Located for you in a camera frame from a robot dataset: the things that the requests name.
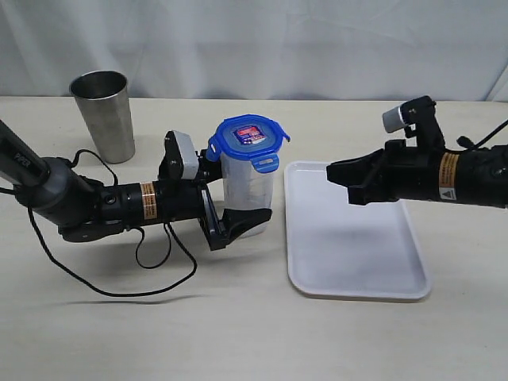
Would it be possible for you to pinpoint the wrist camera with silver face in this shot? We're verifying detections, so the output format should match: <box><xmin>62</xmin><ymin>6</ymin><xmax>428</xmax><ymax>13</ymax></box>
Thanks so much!
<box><xmin>158</xmin><ymin>130</ymin><xmax>199</xmax><ymax>181</ymax></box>

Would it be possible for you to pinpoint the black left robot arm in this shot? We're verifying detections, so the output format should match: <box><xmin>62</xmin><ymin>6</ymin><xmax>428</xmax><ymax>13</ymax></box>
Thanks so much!
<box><xmin>1</xmin><ymin>124</ymin><xmax>271</xmax><ymax>250</ymax></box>

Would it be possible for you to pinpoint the blue container lid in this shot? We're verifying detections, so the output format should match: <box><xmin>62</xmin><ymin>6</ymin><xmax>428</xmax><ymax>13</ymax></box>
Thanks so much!
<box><xmin>206</xmin><ymin>114</ymin><xmax>291</xmax><ymax>174</ymax></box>

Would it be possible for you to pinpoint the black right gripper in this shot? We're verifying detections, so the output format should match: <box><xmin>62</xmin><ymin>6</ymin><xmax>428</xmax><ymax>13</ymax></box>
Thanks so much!
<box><xmin>325</xmin><ymin>140</ymin><xmax>445</xmax><ymax>206</ymax></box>

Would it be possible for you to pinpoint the clear plastic container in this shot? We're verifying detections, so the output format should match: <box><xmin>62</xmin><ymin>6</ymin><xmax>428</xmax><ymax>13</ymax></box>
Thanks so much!
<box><xmin>220</xmin><ymin>152</ymin><xmax>279</xmax><ymax>239</ymax></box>

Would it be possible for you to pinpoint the stainless steel cup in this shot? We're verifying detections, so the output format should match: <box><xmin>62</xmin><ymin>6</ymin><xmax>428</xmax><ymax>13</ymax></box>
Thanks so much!
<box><xmin>69</xmin><ymin>70</ymin><xmax>136</xmax><ymax>164</ymax></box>

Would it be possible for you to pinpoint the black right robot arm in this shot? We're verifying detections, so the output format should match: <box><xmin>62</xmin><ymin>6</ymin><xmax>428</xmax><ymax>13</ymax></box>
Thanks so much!
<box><xmin>326</xmin><ymin>140</ymin><xmax>507</xmax><ymax>209</ymax></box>

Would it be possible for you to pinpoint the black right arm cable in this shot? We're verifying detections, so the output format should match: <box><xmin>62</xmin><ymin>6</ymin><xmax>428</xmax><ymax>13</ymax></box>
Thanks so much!
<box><xmin>456</xmin><ymin>117</ymin><xmax>508</xmax><ymax>152</ymax></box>

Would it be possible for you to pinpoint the white backdrop cloth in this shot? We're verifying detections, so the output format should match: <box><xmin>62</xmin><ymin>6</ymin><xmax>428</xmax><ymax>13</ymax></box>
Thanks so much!
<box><xmin>1</xmin><ymin>1</ymin><xmax>507</xmax><ymax>102</ymax></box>

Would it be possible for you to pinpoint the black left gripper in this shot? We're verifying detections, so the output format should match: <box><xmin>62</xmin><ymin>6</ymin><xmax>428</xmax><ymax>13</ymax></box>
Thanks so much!
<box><xmin>134</xmin><ymin>149</ymin><xmax>272</xmax><ymax>251</ymax></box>

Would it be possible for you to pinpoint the white plastic tray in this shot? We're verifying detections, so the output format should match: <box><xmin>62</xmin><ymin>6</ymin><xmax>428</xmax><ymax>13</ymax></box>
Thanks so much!
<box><xmin>284</xmin><ymin>161</ymin><xmax>433</xmax><ymax>302</ymax></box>

